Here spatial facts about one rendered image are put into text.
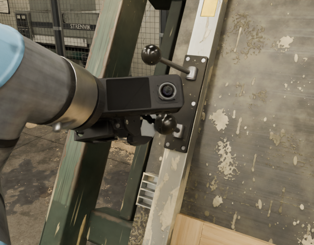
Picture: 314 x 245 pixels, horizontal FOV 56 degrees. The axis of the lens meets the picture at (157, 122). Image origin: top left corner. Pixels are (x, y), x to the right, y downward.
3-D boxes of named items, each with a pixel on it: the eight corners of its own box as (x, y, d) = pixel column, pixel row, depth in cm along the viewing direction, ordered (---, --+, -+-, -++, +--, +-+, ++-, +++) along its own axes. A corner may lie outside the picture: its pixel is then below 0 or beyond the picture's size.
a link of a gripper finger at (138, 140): (141, 120, 49) (114, 110, 41) (150, 118, 49) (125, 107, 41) (143, 148, 48) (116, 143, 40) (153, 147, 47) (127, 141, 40)
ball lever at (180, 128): (168, 138, 60) (148, 131, 48) (173, 120, 61) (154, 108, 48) (186, 142, 59) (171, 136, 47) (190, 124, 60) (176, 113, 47)
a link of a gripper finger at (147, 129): (132, 130, 55) (105, 121, 47) (162, 124, 53) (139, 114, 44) (134, 146, 54) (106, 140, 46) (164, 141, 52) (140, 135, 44)
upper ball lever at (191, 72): (187, 84, 62) (134, 62, 54) (191, 67, 62) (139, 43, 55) (200, 84, 59) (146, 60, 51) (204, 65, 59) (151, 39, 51)
